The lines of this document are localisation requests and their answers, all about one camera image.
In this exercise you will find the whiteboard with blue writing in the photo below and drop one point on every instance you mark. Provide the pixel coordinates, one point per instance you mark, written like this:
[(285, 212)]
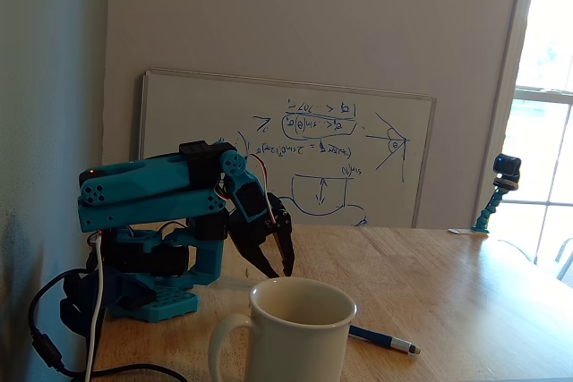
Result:
[(201, 109)]

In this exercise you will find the dark blue table clamp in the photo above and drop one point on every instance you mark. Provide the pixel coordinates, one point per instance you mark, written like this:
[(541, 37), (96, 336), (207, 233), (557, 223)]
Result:
[(80, 306)]

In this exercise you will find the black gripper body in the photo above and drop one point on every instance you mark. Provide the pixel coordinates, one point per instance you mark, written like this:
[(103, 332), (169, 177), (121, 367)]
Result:
[(259, 234)]

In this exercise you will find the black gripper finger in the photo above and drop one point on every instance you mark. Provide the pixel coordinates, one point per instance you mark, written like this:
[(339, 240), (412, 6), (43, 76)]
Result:
[(286, 243), (259, 257)]

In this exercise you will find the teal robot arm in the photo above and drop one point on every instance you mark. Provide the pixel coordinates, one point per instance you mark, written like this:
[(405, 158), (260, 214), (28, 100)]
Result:
[(134, 185)]

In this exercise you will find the cream ceramic mug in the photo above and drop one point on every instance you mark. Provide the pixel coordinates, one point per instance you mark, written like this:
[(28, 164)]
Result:
[(295, 346)]

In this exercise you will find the grey metal chair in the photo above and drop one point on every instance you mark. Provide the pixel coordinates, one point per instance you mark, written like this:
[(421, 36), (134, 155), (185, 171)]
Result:
[(565, 257)]

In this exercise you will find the blue pen with silver tip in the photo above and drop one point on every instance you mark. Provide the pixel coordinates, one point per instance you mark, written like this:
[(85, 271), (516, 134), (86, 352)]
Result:
[(380, 338)]

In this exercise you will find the white framed window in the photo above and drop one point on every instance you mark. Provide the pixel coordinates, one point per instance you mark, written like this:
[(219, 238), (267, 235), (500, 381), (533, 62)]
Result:
[(544, 95)]

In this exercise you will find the teal flexible camera mount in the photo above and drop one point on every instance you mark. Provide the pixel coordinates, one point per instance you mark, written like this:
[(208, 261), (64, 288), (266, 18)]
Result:
[(485, 214)]

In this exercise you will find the small black action camera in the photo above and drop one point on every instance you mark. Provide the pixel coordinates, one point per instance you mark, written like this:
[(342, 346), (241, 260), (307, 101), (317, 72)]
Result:
[(507, 166)]

